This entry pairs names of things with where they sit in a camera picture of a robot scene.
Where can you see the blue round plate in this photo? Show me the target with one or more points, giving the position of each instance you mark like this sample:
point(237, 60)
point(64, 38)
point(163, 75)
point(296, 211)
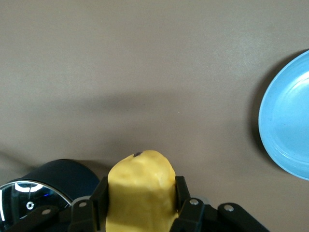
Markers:
point(289, 116)

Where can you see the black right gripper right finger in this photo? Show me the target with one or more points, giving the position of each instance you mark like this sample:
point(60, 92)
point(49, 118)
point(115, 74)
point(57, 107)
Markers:
point(198, 217)

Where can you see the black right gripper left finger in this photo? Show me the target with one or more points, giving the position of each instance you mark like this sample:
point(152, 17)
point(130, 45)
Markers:
point(84, 212)

